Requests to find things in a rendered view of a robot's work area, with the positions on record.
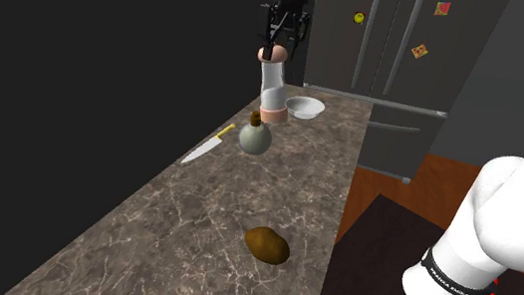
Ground clear grinder with pink caps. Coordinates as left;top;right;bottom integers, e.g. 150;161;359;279
252;43;297;127

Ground round grey bottle with cork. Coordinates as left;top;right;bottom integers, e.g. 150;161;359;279
234;109;275;157

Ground knife with yellow handle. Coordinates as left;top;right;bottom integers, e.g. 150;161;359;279
176;123;241;165

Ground brown potato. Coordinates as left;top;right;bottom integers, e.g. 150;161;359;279
242;223;292;269

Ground white bowl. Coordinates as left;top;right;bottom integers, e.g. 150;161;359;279
284;93;327;123

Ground grey fridge with magnets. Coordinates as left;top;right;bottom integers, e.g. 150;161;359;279
293;0;524;195

